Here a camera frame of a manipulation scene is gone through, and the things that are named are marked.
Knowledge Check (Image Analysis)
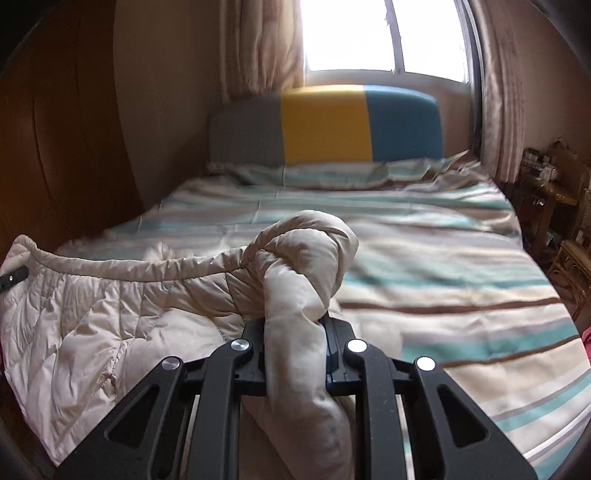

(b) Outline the grey yellow blue headboard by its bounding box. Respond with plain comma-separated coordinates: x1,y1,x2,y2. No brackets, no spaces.
209,84,445,168

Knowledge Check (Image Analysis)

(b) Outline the striped pillow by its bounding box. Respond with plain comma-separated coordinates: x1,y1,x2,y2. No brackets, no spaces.
205,150,482,190

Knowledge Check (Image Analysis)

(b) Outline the wooden side table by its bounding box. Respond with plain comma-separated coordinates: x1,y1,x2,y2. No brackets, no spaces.
503,152,579,260

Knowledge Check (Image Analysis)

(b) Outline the rattan chair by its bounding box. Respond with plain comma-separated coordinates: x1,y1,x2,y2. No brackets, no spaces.
549,142,591,317

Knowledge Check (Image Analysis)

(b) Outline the brown wooden wardrobe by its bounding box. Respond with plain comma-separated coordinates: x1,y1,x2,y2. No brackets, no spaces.
0,14,145,261

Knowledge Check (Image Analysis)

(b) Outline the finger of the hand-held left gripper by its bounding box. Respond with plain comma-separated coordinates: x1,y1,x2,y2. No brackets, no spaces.
0,266,30,291

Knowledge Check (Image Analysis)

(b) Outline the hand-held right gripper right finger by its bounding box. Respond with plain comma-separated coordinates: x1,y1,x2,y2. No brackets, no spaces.
321,316,539,480

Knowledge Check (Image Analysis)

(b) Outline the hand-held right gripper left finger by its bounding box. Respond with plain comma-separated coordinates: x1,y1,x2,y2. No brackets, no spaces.
53,318,269,480

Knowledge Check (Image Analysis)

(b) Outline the striped duvet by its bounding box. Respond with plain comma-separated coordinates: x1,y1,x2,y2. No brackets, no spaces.
55,159,588,480

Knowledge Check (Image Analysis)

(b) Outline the beige quilted down jacket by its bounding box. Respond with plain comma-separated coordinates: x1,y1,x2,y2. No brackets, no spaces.
0,209,404,480

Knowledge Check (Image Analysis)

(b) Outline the patterned beige curtain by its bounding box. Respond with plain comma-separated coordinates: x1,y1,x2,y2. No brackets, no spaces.
466,0,528,186
221,0,306,105

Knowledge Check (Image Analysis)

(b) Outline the small clutter on table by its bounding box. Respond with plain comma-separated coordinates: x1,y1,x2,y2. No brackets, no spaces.
523,147,560,180

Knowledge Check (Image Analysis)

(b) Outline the window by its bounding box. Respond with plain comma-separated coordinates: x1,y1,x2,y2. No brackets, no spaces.
300,0,482,86

